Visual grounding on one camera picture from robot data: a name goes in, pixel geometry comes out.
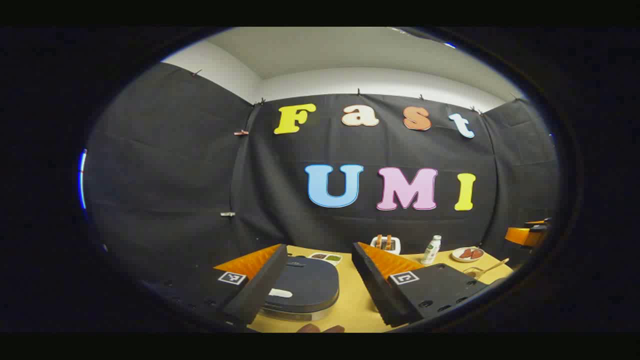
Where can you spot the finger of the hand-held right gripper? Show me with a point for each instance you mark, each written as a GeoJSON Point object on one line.
{"type": "Point", "coordinates": [522, 236]}

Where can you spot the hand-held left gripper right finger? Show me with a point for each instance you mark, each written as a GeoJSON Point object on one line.
{"type": "Point", "coordinates": [375, 290]}

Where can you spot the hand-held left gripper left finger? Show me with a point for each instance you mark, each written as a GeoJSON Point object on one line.
{"type": "Point", "coordinates": [260, 290]}

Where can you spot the wooden spoon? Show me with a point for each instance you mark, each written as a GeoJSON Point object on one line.
{"type": "Point", "coordinates": [495, 266]}

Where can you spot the dark blue rice cooker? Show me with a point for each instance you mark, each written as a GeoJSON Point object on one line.
{"type": "Point", "coordinates": [310, 285]}

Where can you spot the clear chopstick holder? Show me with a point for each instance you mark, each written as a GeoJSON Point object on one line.
{"type": "Point", "coordinates": [470, 273]}

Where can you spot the white toaster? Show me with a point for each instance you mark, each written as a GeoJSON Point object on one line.
{"type": "Point", "coordinates": [395, 247]}

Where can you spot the red meat slice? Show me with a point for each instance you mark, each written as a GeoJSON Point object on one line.
{"type": "Point", "coordinates": [465, 253]}
{"type": "Point", "coordinates": [477, 253]}

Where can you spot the toasted bread slice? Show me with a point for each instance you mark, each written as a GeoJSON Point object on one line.
{"type": "Point", "coordinates": [378, 241]}
{"type": "Point", "coordinates": [389, 241]}

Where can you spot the white sectioned condiment tray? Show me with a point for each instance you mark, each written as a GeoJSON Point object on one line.
{"type": "Point", "coordinates": [325, 258]}

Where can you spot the white drink bottle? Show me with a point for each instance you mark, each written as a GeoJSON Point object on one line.
{"type": "Point", "coordinates": [431, 250]}

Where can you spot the white round plate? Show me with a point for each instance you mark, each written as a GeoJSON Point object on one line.
{"type": "Point", "coordinates": [456, 256]}

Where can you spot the black backdrop cloth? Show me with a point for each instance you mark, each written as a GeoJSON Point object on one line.
{"type": "Point", "coordinates": [175, 175]}

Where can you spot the computer monitor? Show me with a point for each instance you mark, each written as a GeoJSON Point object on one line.
{"type": "Point", "coordinates": [82, 180]}

